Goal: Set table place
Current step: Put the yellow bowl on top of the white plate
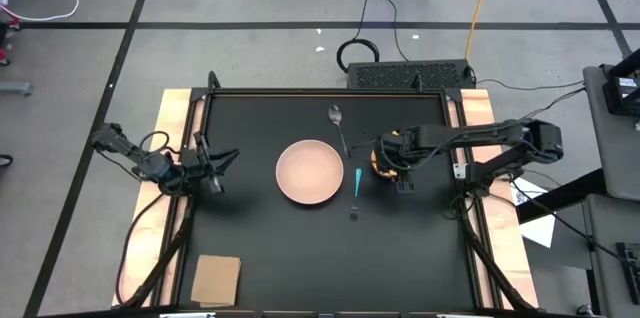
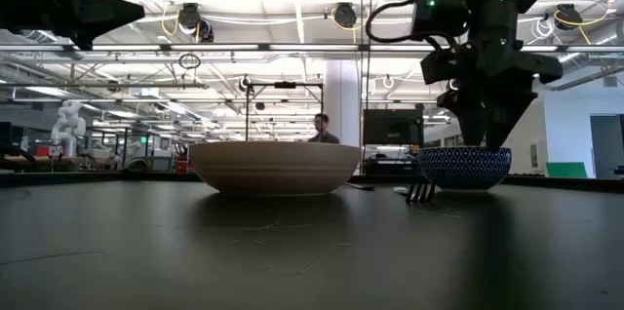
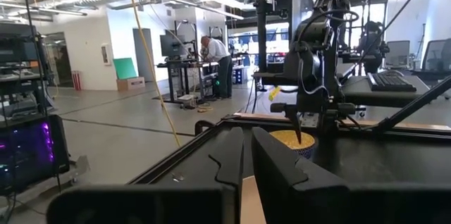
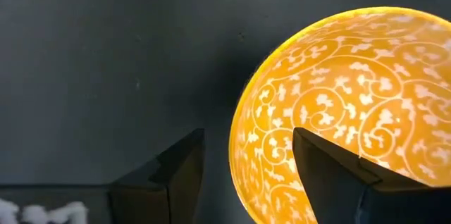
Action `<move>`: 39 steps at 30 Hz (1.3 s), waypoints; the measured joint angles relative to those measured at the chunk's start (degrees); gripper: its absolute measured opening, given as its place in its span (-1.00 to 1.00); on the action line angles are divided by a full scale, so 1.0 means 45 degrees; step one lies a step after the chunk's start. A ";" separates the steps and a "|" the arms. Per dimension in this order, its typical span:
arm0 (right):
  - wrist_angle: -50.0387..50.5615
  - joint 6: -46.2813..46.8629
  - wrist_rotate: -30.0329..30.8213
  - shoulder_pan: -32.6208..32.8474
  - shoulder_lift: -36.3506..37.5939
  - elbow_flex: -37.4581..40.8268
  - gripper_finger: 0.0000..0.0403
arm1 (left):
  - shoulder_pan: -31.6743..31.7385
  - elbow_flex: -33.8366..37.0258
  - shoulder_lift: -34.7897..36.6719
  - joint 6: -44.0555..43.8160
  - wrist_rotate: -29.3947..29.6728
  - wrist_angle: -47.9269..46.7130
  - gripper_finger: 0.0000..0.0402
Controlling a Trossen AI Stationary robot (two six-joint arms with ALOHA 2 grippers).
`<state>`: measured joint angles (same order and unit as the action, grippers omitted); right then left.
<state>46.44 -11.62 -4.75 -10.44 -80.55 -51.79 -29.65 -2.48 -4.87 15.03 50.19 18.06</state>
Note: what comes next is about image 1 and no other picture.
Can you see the beige shallow plate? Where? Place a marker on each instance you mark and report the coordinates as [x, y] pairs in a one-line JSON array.
[[310, 172]]

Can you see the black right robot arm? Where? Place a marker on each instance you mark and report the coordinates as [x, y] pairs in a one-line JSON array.
[[480, 133]]

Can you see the grey desk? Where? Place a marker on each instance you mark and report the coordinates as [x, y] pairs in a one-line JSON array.
[[607, 268], [612, 158]]

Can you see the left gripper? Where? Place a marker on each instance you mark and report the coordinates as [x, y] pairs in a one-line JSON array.
[[202, 168]]

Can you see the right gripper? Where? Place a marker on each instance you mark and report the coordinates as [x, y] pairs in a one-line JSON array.
[[400, 150]]

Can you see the black table frame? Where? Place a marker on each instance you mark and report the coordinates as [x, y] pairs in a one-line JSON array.
[[325, 92]]

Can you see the black device with label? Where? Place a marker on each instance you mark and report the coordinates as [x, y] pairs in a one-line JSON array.
[[622, 90]]

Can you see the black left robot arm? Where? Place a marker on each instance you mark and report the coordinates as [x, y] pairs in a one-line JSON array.
[[117, 144]]

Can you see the black keyboard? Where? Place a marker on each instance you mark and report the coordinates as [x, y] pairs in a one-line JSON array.
[[629, 265]]

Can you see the brown napkin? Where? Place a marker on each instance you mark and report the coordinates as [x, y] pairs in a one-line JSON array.
[[216, 280]]

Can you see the silver metal spoon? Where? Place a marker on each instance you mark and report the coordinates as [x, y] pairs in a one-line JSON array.
[[335, 114]]

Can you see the white paper sheet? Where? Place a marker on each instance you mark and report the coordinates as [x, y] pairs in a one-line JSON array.
[[540, 230]]

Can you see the black perforated computer case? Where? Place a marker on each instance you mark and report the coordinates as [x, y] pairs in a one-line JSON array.
[[405, 75]]

